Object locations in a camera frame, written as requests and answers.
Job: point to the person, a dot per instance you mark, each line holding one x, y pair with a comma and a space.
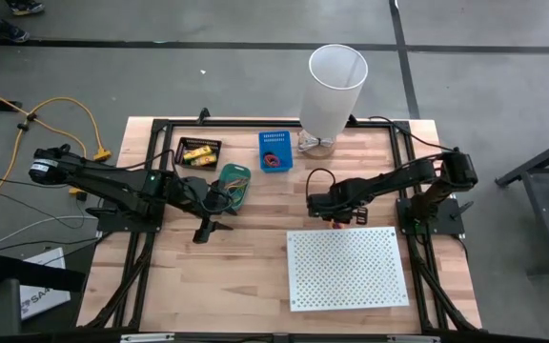
17, 33

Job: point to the black mesh basket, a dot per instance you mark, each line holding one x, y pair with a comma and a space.
181, 143

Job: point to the yellow green crayon box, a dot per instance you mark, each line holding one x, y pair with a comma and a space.
197, 152
204, 160

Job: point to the teal plastic bin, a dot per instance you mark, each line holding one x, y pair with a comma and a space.
236, 169

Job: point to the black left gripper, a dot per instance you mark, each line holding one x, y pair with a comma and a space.
193, 195

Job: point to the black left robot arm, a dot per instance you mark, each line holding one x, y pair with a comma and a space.
112, 183

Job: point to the white perforated metal shelf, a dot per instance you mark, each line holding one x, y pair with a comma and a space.
346, 269

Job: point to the black aluminium rig frame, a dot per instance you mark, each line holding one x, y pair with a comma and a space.
159, 143

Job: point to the yellow coil wristband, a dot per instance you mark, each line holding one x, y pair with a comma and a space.
242, 190
336, 225

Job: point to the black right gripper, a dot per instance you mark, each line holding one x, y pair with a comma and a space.
331, 202

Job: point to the blue slotted plastic basket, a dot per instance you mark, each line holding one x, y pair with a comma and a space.
284, 143

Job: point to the white printed box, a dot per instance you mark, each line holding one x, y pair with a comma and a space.
46, 290

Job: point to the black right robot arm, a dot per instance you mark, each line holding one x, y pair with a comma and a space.
412, 176

